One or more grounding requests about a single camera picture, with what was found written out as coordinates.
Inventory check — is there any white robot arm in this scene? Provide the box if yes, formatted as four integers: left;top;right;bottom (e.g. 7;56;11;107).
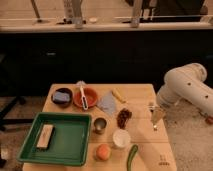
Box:
151;63;213;126

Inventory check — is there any green plastic tray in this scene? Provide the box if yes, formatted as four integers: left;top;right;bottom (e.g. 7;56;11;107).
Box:
17;112;92;167

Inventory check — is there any silver fork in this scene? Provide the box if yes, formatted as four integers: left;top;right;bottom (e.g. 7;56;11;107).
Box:
148;102;157;131

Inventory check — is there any white round cup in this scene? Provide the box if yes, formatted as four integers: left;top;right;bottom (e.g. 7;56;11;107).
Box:
112;129;131;149

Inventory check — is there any green cucumber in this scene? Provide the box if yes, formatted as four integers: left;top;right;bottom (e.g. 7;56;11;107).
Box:
126;144;138;171

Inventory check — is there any grey cloth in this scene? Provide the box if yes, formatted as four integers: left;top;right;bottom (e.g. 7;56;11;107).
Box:
97;91;116;115

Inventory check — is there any small metal cup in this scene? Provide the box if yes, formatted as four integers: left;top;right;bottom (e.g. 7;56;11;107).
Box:
94;117;107;134

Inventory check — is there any orange fruit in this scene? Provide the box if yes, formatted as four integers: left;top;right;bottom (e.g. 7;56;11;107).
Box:
96;144;111;161

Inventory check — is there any orange bowl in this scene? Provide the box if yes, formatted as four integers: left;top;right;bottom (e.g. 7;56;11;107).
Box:
73;88;98;108

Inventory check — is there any blue sponge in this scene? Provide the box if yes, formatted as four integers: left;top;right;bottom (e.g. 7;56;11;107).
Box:
53;91;70;102

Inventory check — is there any dark brown bowl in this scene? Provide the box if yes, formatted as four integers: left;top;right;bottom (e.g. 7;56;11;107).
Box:
51;88;73;107

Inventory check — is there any wooden block sponge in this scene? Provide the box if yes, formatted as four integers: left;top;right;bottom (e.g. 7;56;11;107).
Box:
36;124;54;149

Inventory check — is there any black office chair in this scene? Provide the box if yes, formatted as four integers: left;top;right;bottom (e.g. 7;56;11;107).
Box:
0;95;32;131

